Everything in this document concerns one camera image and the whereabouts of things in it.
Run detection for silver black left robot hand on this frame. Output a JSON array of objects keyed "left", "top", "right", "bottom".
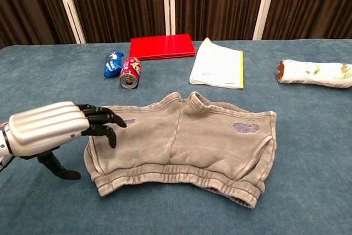
[{"left": 8, "top": 101, "right": 128, "bottom": 181}]

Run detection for grey shorts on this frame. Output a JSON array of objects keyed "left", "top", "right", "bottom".
[{"left": 83, "top": 91, "right": 278, "bottom": 209}]

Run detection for blue snack packet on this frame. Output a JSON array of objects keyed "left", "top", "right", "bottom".
[{"left": 103, "top": 51, "right": 125, "bottom": 79}]

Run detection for red soda can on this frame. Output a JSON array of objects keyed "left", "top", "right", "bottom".
[{"left": 118, "top": 57, "right": 142, "bottom": 90}]

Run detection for red flat box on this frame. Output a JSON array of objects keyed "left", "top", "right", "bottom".
[{"left": 128, "top": 34, "right": 196, "bottom": 61}]

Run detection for dark brown curtain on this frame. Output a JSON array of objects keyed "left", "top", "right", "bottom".
[{"left": 0, "top": 0, "right": 352, "bottom": 50}]

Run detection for white notebook with yellow spine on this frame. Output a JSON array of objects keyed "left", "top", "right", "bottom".
[{"left": 189, "top": 37, "right": 245, "bottom": 90}]

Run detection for white patterned snack package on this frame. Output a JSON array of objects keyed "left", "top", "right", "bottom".
[{"left": 276, "top": 59, "right": 352, "bottom": 89}]

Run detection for white slanted frame post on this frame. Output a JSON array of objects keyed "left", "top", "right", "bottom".
[
  {"left": 52, "top": 0, "right": 86, "bottom": 45},
  {"left": 252, "top": 0, "right": 279, "bottom": 41}
]

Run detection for white double frame post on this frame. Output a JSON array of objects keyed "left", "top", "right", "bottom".
[{"left": 162, "top": 0, "right": 177, "bottom": 36}]

